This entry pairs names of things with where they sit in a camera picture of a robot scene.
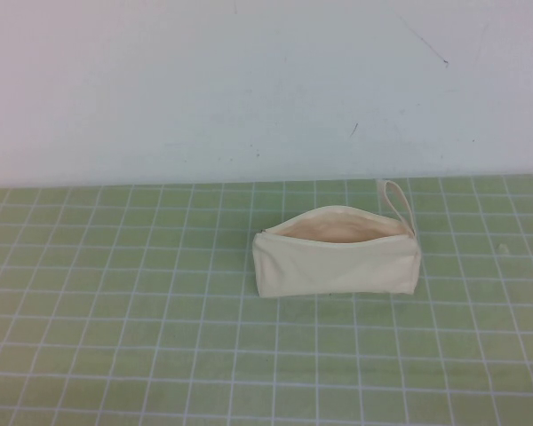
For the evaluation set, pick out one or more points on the cream fabric pencil case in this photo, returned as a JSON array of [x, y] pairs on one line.
[[328, 266]]

